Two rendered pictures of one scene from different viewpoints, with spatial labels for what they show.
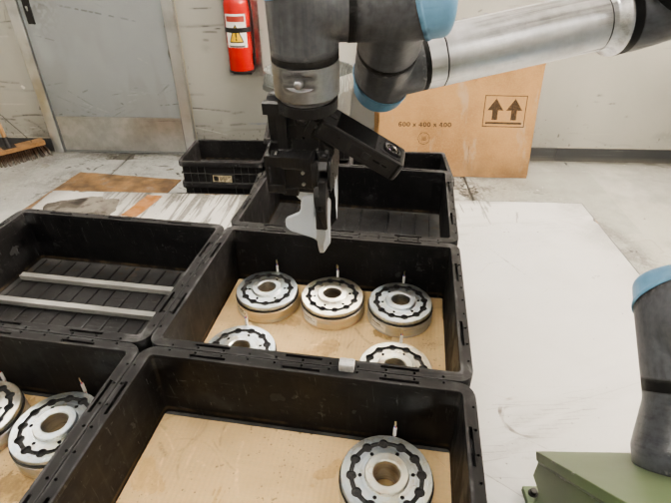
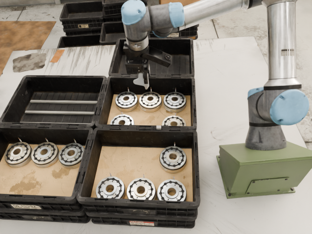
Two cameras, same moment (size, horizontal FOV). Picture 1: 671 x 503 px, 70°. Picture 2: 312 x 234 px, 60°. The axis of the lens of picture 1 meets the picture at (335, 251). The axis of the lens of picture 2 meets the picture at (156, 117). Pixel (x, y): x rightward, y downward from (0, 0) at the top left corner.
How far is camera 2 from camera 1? 47 cm
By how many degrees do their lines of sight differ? 17
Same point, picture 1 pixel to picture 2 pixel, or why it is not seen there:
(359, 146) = (156, 59)
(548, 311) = (232, 92)
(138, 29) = not seen: outside the picture
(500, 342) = (213, 107)
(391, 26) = (164, 27)
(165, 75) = not seen: outside the picture
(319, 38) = (141, 33)
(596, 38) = (236, 8)
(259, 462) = (134, 157)
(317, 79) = (141, 43)
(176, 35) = not seen: outside the picture
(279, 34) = (128, 33)
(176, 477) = (111, 164)
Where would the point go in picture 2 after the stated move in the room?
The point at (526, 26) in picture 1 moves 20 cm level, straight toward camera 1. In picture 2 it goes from (211, 8) to (203, 40)
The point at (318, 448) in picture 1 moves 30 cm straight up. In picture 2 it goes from (152, 151) to (146, 100)
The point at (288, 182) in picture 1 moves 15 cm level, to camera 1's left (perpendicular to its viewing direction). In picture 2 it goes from (133, 70) to (93, 74)
